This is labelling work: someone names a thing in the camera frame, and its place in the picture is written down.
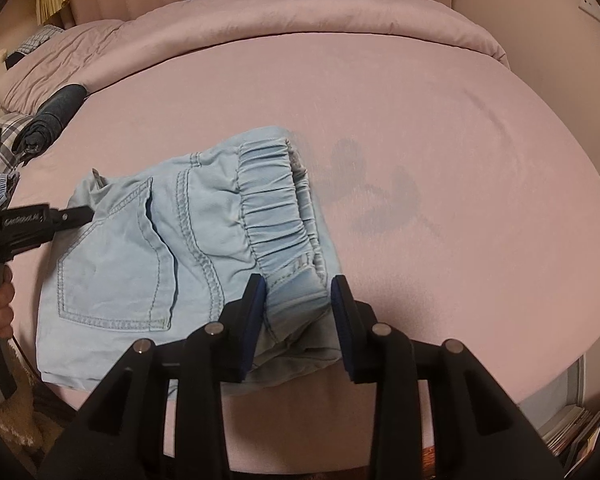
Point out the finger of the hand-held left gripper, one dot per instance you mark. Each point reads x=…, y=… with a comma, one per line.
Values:
x=72, y=216

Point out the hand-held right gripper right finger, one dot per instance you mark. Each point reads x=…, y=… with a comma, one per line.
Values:
x=339, y=330

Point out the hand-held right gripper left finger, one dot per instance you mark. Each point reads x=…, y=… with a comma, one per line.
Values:
x=255, y=330

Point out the light blue pants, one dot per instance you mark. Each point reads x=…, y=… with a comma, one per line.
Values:
x=120, y=270

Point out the blue denim pants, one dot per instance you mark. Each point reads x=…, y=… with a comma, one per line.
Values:
x=5, y=190

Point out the dark folded pants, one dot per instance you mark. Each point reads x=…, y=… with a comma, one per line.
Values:
x=50, y=120

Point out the plaid pillow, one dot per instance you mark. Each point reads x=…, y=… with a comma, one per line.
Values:
x=12, y=140

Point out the pink bed sheet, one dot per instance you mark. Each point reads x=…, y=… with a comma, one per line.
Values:
x=430, y=185

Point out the blue checked cloth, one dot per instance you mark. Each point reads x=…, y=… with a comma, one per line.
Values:
x=40, y=40

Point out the stack of books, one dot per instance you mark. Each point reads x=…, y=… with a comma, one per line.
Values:
x=570, y=430

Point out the pink duvet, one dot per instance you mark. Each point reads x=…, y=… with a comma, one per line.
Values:
x=305, y=25

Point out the grey bed frame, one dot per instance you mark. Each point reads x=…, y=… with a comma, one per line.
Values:
x=555, y=395

